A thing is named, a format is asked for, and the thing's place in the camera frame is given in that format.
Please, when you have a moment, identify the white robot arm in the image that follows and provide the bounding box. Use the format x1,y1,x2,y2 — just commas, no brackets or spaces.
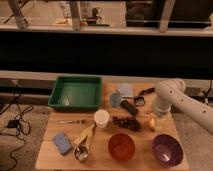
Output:
152,78,213,134

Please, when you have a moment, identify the black remote control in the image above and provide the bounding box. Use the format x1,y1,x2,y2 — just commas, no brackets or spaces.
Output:
121,100,139,116

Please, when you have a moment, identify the purple bowl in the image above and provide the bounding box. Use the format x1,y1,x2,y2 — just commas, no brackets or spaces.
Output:
152,134,183,167

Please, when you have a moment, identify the bunch of dark grapes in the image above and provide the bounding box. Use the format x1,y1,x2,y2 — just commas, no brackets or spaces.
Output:
113,117,141,131

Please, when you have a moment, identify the metal measuring cup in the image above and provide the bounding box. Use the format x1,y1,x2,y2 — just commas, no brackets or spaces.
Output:
74,123,96,162

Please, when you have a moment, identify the green plastic tray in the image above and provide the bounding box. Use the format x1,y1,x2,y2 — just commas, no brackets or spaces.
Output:
48,76,102,111

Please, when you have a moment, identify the red bowl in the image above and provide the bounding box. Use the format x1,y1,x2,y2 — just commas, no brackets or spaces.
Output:
108,133,135,161

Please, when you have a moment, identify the blue sponge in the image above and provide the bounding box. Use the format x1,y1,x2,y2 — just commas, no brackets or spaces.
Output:
53,132,73,155

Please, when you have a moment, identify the clear plastic bag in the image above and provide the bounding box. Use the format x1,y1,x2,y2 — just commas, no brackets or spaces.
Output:
117,83,134,98

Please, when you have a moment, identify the yellow red apple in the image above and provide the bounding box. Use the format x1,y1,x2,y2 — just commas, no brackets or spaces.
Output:
148,118,155,131

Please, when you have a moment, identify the black power adapter with cables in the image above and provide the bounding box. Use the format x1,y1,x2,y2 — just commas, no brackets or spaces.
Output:
0,93,34,171

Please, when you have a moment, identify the white paper cup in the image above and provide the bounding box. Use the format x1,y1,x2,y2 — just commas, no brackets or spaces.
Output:
94,110,110,128

